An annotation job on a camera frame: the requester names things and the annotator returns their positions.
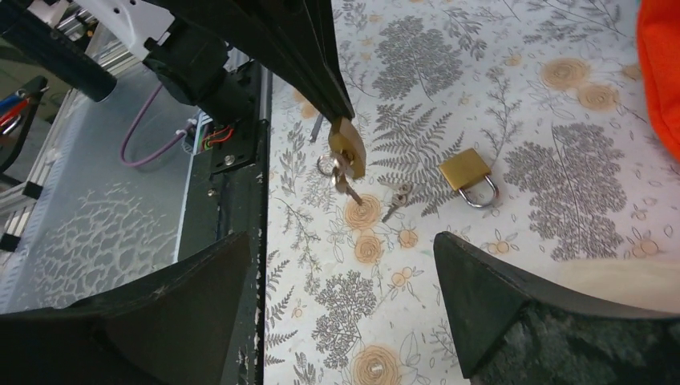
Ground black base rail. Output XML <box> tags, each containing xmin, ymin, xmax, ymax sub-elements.
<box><xmin>168</xmin><ymin>61</ymin><xmax>272</xmax><ymax>384</ymax></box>

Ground small silver keys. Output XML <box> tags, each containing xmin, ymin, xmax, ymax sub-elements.
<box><xmin>316</xmin><ymin>152</ymin><xmax>363</xmax><ymax>206</ymax></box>

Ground orange t-shirt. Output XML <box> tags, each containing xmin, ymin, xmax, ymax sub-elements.
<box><xmin>636</xmin><ymin>0</ymin><xmax>679</xmax><ymax>160</ymax></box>

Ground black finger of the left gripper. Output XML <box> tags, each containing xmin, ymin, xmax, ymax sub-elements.
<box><xmin>143</xmin><ymin>1</ymin><xmax>354</xmax><ymax>124</ymax></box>

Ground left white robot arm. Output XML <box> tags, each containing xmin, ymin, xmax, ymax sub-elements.
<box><xmin>81</xmin><ymin>1</ymin><xmax>354</xmax><ymax>125</ymax></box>

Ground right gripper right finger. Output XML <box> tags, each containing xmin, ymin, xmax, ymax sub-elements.
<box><xmin>433</xmin><ymin>232</ymin><xmax>679</xmax><ymax>384</ymax></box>

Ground floral table mat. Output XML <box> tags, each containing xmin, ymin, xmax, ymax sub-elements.
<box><xmin>263</xmin><ymin>1</ymin><xmax>679</xmax><ymax>384</ymax></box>

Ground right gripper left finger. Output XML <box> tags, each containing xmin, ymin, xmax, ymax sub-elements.
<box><xmin>1</xmin><ymin>233</ymin><xmax>252</xmax><ymax>384</ymax></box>

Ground brass padlock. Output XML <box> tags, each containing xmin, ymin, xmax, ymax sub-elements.
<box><xmin>328</xmin><ymin>117</ymin><xmax>366</xmax><ymax>180</ymax></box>
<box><xmin>439</xmin><ymin>148</ymin><xmax>500</xmax><ymax>209</ymax></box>

